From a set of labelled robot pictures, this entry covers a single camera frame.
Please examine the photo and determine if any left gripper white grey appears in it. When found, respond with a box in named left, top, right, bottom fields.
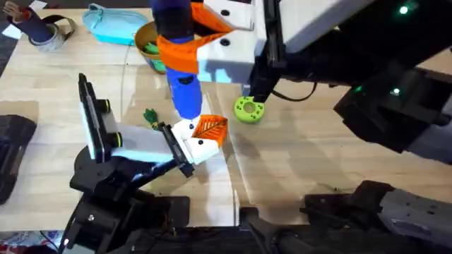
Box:
left=95, top=99, right=229, bottom=179

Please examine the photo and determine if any blue electric screwdriver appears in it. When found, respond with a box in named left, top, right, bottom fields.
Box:
left=149, top=0, right=205, bottom=121

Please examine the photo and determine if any green vegetable toy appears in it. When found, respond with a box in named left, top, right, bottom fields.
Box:
left=142, top=108, right=160, bottom=131

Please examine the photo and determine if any green disc with holes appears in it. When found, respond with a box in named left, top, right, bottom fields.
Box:
left=233, top=95, right=266, bottom=125

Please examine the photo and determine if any clear plastic sheet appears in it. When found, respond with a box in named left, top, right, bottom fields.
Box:
left=119, top=45, right=242, bottom=227

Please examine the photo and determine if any yellow tub with toys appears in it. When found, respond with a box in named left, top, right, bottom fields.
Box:
left=133, top=20, right=169, bottom=75

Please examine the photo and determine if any light blue zip bag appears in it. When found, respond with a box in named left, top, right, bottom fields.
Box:
left=82, top=3, right=152, bottom=47

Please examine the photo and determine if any black upright wrist plate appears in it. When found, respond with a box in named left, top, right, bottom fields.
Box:
left=78, top=73, right=107, bottom=164

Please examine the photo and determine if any grey tape roll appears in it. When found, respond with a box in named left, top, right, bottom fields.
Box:
left=29, top=14, right=77, bottom=53

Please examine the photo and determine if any dark blue tube with hand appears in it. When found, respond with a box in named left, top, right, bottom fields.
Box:
left=1, top=1, right=54, bottom=44

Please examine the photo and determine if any black soft bag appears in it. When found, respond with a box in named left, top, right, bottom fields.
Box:
left=0, top=114, right=38, bottom=206

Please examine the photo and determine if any colourful patterned heap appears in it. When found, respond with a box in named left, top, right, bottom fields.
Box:
left=0, top=229, right=65, bottom=254

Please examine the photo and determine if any white paper sheet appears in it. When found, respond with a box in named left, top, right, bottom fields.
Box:
left=1, top=0, right=49, bottom=40

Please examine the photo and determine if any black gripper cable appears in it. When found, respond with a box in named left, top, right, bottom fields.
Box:
left=270, top=82, right=319, bottom=104

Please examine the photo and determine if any black rail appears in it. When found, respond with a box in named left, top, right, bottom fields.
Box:
left=116, top=225, right=452, bottom=254

